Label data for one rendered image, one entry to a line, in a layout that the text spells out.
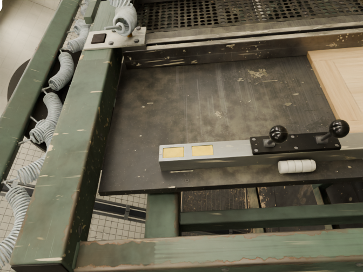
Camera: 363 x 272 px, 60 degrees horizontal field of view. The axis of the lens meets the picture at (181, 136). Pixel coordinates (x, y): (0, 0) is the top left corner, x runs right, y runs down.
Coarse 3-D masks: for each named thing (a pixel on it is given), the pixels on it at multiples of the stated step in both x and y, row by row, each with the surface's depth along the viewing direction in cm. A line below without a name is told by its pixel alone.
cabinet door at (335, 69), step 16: (352, 48) 100; (320, 64) 96; (336, 64) 96; (352, 64) 96; (320, 80) 92; (336, 80) 91; (352, 80) 91; (336, 96) 87; (352, 96) 86; (336, 112) 83; (352, 112) 82; (352, 128) 79
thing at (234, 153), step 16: (192, 144) 77; (208, 144) 77; (224, 144) 76; (240, 144) 76; (352, 144) 73; (160, 160) 75; (176, 160) 75; (192, 160) 75; (208, 160) 75; (224, 160) 75; (240, 160) 75; (256, 160) 75; (272, 160) 75; (320, 160) 75
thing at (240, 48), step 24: (120, 0) 91; (336, 24) 101; (360, 24) 99; (96, 48) 98; (144, 48) 101; (168, 48) 101; (192, 48) 100; (216, 48) 101; (240, 48) 101; (264, 48) 101; (288, 48) 101; (312, 48) 101; (336, 48) 101
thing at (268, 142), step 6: (276, 126) 63; (282, 126) 63; (270, 132) 63; (276, 132) 62; (282, 132) 62; (270, 138) 64; (276, 138) 62; (282, 138) 62; (264, 144) 73; (270, 144) 72
